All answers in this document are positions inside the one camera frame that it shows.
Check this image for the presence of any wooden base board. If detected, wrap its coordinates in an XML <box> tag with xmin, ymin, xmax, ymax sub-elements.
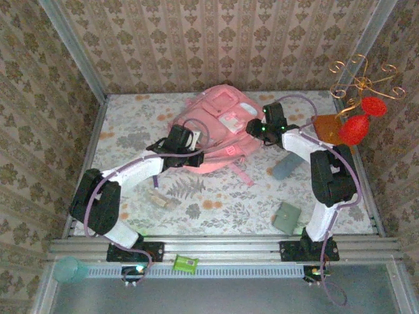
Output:
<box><xmin>310</xmin><ymin>113</ymin><xmax>355</xmax><ymax>156</ymax></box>

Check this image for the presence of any gold wire stand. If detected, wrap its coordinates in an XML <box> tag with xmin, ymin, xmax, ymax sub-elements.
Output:
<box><xmin>329</xmin><ymin>54</ymin><xmax>407</xmax><ymax>137</ymax></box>

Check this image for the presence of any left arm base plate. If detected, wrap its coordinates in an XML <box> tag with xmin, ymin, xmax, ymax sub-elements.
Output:
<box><xmin>106</xmin><ymin>241</ymin><xmax>164</xmax><ymax>262</ymax></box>

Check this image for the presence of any pink backpack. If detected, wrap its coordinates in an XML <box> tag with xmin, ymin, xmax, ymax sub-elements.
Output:
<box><xmin>168</xmin><ymin>84</ymin><xmax>274</xmax><ymax>187</ymax></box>

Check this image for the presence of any grey slotted cable duct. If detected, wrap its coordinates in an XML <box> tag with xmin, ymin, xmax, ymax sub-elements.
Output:
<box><xmin>85</xmin><ymin>263</ymin><xmax>305</xmax><ymax>279</ymax></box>

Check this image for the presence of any floral tablecloth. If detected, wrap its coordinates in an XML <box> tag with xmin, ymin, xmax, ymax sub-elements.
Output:
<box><xmin>73</xmin><ymin>90</ymin><xmax>376</xmax><ymax>236</ymax></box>

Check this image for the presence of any aluminium frame rail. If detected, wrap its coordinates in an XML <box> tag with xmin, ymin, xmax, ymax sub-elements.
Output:
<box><xmin>47</xmin><ymin>235</ymin><xmax>402</xmax><ymax>262</ymax></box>

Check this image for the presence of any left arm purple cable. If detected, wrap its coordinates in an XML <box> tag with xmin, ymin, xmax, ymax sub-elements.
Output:
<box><xmin>84</xmin><ymin>119</ymin><xmax>210</xmax><ymax>287</ymax></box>

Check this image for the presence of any small red ornament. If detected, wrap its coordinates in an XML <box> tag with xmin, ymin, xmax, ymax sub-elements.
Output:
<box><xmin>361</xmin><ymin>96</ymin><xmax>388</xmax><ymax>118</ymax></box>

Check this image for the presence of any grey-green wallet pouch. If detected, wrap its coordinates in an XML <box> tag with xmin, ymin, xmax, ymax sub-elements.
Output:
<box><xmin>272</xmin><ymin>201</ymin><xmax>302</xmax><ymax>236</ymax></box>

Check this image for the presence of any aluminium corner post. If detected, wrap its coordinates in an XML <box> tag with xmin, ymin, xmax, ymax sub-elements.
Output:
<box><xmin>37</xmin><ymin>0</ymin><xmax>109</xmax><ymax>102</ymax></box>
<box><xmin>333</xmin><ymin>0</ymin><xmax>399</xmax><ymax>96</ymax></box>

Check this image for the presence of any large red ornament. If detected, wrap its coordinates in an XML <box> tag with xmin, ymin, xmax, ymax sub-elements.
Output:
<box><xmin>338</xmin><ymin>114</ymin><xmax>371</xmax><ymax>146</ymax></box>

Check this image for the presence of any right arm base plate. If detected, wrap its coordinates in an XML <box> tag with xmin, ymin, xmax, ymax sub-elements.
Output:
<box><xmin>279</xmin><ymin>240</ymin><xmax>340</xmax><ymax>262</ymax></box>

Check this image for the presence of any aluminium table side rail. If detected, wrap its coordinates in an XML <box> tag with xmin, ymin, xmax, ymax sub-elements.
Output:
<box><xmin>62</xmin><ymin>94</ymin><xmax>109</xmax><ymax>238</ymax></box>
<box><xmin>331</xmin><ymin>93</ymin><xmax>386</xmax><ymax>237</ymax></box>

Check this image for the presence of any green device on rail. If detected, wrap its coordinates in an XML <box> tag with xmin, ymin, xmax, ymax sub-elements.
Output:
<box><xmin>172</xmin><ymin>254</ymin><xmax>200</xmax><ymax>271</ymax></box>

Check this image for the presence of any teal plastic cup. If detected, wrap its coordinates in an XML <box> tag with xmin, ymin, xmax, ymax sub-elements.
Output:
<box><xmin>53</xmin><ymin>256</ymin><xmax>89</xmax><ymax>284</ymax></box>

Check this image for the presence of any grey-blue pencil case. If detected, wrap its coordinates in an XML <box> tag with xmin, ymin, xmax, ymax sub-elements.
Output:
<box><xmin>272</xmin><ymin>153</ymin><xmax>304</xmax><ymax>181</ymax></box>

